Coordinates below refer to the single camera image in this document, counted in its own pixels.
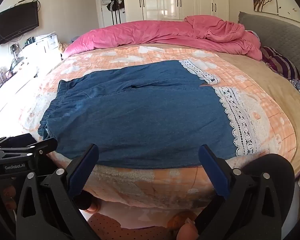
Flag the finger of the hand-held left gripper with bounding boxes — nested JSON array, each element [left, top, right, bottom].
[[30, 137, 58, 156]]

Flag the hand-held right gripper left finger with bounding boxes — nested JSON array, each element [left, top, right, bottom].
[[15, 144, 100, 240]]

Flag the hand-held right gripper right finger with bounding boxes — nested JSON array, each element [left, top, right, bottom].
[[190, 144, 283, 240]]

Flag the blue denim pants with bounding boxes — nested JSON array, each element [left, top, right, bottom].
[[37, 59, 264, 170]]

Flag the person's left hand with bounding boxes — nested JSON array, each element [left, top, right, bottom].
[[1, 186, 17, 212]]

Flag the pink dotted slipper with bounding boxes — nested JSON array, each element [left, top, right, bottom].
[[86, 212, 123, 240]]

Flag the orange printed bear blanket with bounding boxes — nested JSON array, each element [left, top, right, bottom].
[[19, 44, 297, 209]]

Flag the white dresser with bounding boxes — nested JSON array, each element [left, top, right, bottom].
[[22, 34, 59, 57]]

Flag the beige bed sheet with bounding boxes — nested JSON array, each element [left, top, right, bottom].
[[215, 51, 300, 178]]

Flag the black flat television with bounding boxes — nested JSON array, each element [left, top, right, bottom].
[[0, 1, 40, 46]]

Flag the purple striped pillow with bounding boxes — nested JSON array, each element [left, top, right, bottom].
[[260, 46, 300, 82]]

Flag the grey padded headboard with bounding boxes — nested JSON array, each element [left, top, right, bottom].
[[237, 11, 300, 90]]

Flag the pink quilt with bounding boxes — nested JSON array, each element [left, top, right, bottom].
[[62, 15, 263, 62]]

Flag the hanging black bag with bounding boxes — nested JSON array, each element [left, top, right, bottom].
[[110, 0, 126, 12]]

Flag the white wardrobe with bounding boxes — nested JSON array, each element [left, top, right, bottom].
[[122, 0, 230, 23]]

